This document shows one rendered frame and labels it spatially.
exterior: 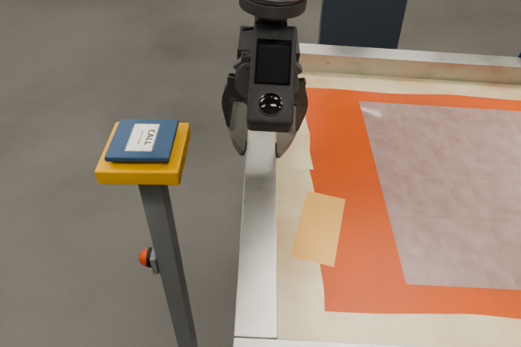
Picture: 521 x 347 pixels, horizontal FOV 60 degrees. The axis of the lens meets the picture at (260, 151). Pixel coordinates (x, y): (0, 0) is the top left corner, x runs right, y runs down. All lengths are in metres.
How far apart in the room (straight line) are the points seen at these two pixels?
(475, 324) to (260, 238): 0.23
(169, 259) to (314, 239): 0.48
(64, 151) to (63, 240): 0.56
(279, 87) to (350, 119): 0.27
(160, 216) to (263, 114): 0.45
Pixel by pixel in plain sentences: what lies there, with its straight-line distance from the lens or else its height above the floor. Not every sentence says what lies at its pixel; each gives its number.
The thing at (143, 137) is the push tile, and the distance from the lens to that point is 0.75.
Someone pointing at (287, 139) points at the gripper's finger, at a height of 1.07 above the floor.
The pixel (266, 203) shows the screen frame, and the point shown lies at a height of 1.05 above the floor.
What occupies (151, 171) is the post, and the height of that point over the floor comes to 0.95.
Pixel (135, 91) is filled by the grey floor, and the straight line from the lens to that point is 2.70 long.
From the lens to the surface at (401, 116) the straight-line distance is 0.75.
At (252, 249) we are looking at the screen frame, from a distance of 0.47.
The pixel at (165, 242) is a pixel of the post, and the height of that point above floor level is 0.72.
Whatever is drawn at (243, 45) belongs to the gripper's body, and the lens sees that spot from 0.53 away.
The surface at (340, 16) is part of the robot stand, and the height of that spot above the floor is 0.99.
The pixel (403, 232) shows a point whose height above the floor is 1.01.
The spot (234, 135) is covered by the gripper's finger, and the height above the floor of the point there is 1.08.
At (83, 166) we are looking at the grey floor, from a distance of 2.26.
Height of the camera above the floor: 1.43
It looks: 41 degrees down
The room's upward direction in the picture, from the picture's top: straight up
